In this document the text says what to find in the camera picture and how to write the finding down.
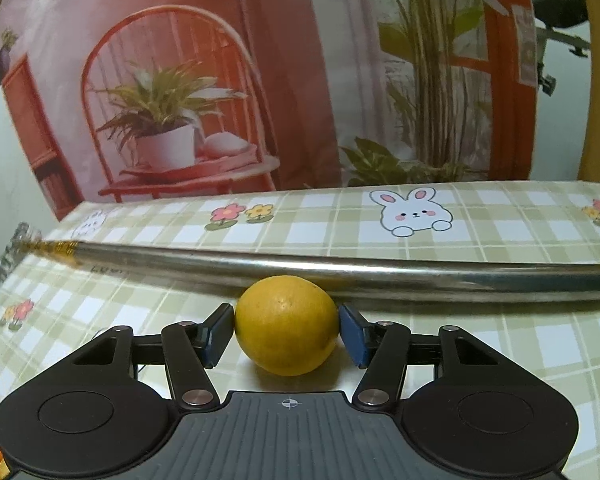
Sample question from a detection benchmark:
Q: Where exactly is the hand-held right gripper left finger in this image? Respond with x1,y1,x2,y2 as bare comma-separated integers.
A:
65,304,235,413

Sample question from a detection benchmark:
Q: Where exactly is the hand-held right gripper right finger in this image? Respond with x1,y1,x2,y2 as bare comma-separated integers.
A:
339,304,511,413

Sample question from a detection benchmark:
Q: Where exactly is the yellow lemon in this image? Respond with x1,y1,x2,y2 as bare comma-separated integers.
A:
235,276,340,377

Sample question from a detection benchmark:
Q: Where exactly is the long metal pole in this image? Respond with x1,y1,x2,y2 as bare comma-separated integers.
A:
17,237,600,306

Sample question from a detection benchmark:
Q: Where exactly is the checkered bunny tablecloth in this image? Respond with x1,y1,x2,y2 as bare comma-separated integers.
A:
0,180,600,480

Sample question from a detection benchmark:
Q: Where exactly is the printed room backdrop cloth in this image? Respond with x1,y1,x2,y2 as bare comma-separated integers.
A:
0,0,538,221

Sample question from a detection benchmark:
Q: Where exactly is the metal wire rack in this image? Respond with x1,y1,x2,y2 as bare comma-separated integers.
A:
0,221,42,283

